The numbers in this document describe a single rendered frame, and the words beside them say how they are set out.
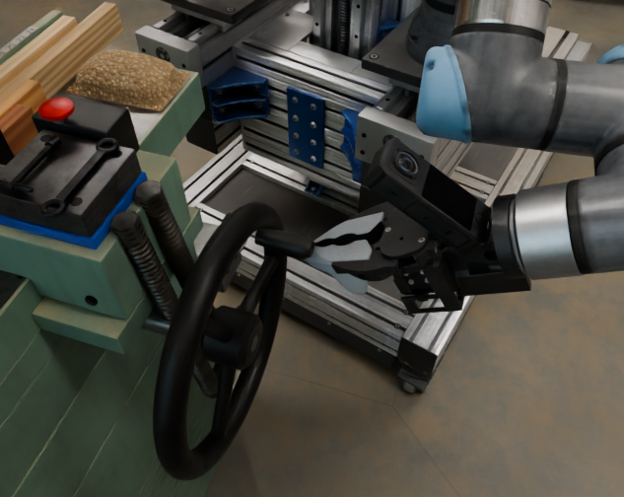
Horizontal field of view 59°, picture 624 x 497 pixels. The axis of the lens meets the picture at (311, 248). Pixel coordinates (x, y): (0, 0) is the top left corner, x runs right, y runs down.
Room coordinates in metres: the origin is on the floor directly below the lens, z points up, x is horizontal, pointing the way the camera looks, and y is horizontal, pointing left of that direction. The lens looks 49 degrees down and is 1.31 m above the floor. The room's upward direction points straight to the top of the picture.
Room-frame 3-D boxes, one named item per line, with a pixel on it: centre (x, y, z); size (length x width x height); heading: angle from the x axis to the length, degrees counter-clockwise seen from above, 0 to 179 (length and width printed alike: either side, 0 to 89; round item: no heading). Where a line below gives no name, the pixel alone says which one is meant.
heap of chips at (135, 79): (0.64, 0.24, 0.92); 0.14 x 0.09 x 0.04; 72
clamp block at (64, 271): (0.38, 0.22, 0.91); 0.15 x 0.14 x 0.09; 162
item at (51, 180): (0.38, 0.21, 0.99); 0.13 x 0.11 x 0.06; 162
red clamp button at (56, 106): (0.42, 0.23, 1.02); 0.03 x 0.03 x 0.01
